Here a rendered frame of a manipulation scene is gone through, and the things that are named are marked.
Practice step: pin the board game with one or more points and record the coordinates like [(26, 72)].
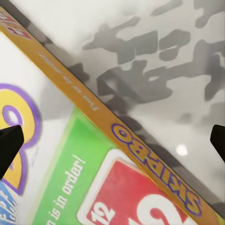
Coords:
[(79, 163)]

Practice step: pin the desk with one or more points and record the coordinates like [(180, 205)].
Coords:
[(158, 65)]

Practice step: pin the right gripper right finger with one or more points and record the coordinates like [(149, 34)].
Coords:
[(217, 139)]

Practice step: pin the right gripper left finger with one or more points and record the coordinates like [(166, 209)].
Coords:
[(11, 140)]

